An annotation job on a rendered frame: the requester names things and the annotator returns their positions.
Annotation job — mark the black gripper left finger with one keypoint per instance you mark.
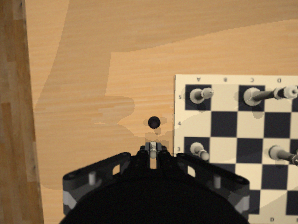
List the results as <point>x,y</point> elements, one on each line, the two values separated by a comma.
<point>81,181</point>

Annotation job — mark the black and cream chessboard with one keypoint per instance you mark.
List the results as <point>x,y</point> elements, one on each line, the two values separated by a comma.
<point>238,137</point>

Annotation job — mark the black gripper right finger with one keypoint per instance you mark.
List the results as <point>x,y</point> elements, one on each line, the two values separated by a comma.
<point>231,186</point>

